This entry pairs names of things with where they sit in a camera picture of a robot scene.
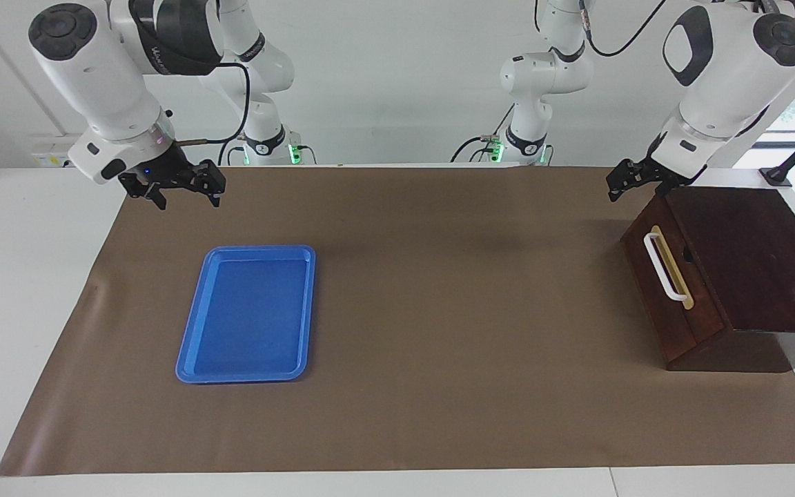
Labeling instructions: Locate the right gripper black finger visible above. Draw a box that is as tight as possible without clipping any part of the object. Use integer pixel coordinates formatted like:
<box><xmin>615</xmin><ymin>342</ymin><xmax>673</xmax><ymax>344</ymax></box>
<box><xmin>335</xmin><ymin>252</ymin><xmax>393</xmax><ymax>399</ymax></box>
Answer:
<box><xmin>189</xmin><ymin>160</ymin><xmax>226</xmax><ymax>208</ymax></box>
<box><xmin>119</xmin><ymin>176</ymin><xmax>167</xmax><ymax>211</ymax></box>

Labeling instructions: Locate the wooden drawer with white handle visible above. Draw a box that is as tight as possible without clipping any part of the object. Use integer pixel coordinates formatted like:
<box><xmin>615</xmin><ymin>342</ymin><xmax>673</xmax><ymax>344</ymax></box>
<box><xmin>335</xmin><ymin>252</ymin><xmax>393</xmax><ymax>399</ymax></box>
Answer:
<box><xmin>620</xmin><ymin>207</ymin><xmax>728</xmax><ymax>349</ymax></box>

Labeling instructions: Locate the dark wooden cabinet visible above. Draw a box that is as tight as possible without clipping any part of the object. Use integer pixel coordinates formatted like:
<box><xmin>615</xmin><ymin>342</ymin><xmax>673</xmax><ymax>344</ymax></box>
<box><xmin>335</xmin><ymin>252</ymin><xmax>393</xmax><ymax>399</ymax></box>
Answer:
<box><xmin>620</xmin><ymin>186</ymin><xmax>795</xmax><ymax>373</ymax></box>

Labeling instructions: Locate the blue plastic tray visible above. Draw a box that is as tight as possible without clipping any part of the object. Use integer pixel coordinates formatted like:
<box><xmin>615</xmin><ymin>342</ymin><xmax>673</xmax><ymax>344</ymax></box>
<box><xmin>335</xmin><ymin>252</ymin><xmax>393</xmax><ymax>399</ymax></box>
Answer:
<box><xmin>175</xmin><ymin>244</ymin><xmax>317</xmax><ymax>384</ymax></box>

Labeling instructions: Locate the brown table mat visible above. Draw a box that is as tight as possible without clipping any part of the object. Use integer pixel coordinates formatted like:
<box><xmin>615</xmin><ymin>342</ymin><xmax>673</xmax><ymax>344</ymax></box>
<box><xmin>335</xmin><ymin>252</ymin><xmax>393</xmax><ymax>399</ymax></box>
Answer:
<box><xmin>0</xmin><ymin>164</ymin><xmax>795</xmax><ymax>477</ymax></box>

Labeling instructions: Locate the black right arm base cable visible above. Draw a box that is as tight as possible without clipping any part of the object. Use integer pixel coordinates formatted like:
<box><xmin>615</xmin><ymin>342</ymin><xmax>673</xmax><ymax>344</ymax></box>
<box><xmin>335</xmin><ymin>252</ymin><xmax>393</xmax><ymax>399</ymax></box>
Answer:
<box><xmin>217</xmin><ymin>133</ymin><xmax>246</xmax><ymax>166</ymax></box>

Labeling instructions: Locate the black arm base cable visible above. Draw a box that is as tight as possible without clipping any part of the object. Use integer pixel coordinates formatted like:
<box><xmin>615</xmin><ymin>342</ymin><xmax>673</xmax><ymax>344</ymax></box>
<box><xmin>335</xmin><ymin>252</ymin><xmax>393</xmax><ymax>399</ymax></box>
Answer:
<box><xmin>451</xmin><ymin>104</ymin><xmax>514</xmax><ymax>164</ymax></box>
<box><xmin>217</xmin><ymin>133</ymin><xmax>246</xmax><ymax>166</ymax></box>

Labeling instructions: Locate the white wall socket box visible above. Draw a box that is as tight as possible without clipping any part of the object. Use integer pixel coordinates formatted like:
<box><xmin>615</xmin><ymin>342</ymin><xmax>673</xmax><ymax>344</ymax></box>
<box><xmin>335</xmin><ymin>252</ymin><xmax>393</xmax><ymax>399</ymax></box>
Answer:
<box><xmin>30</xmin><ymin>135</ymin><xmax>77</xmax><ymax>168</ymax></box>

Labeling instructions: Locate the black left arm base cable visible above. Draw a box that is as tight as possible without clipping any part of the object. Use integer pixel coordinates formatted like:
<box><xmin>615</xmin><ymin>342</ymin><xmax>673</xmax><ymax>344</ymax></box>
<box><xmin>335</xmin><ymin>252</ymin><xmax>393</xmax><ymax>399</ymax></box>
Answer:
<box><xmin>451</xmin><ymin>104</ymin><xmax>514</xmax><ymax>164</ymax></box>

